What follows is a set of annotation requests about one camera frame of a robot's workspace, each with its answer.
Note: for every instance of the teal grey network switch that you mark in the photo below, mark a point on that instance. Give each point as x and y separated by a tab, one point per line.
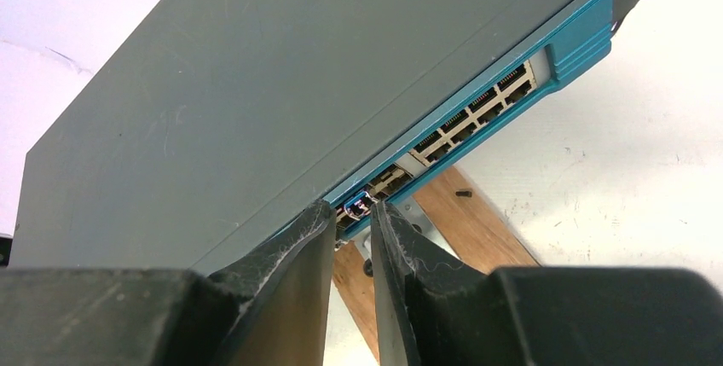
216	122

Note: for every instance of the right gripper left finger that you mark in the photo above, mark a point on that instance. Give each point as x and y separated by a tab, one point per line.
282	289

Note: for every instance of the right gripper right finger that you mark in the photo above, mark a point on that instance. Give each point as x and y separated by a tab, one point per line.
430	306

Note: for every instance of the blue tab transceiver module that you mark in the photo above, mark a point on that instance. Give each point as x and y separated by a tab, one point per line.
359	205

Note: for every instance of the wooden base board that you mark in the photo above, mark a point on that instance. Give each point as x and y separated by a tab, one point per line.
471	227

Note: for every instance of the metal switch mounting stand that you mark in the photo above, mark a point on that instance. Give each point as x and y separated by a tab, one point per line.
413	212

